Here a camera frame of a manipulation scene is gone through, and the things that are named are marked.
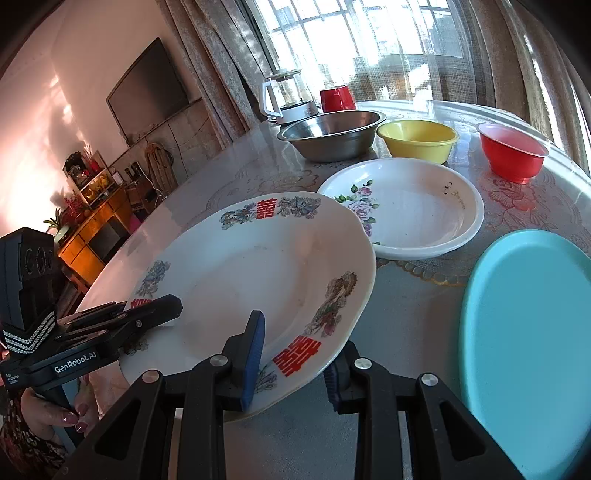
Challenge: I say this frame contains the white plate red characters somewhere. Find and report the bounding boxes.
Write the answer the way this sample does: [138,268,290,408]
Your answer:
[118,191,378,416]

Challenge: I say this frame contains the white bowl purple flowers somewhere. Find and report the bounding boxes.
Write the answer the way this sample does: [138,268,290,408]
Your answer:
[318,158,485,260]

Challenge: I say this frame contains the stainless steel bowl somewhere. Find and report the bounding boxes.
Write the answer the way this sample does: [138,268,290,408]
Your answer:
[277,110,386,163]

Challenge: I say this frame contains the person left hand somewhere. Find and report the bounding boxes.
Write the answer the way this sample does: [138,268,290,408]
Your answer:
[21,375,99,443]

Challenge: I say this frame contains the orange wooden cabinet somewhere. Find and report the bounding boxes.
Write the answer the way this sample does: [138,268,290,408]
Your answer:
[58,187,132,286]

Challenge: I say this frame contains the turquoise round plate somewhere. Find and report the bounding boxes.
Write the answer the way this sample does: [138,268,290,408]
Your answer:
[459,230,590,479]

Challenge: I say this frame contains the yellow plastic bowl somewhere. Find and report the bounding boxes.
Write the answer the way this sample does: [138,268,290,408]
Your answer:
[377,119,459,164]

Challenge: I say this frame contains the beige curtain left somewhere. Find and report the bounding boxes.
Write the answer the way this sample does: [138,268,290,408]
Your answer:
[157,0,273,148]

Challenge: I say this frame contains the beige curtain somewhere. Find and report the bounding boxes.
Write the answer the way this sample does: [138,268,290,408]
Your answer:
[439,1,590,172]
[157,0,273,148]

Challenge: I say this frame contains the red plastic bowl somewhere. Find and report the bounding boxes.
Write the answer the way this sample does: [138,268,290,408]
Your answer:
[477,123,549,184]

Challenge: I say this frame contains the red mug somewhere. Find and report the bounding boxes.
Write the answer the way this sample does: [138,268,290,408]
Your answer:
[320,85,356,113]

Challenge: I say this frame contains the beige curtain right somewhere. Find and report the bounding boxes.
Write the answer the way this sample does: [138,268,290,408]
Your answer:
[439,1,590,172]

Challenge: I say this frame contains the wall television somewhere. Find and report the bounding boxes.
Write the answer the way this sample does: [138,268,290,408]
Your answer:
[106,37,189,146]

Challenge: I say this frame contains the glass kettle white handle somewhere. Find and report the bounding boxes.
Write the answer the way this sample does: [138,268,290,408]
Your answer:
[259,69,318,125]

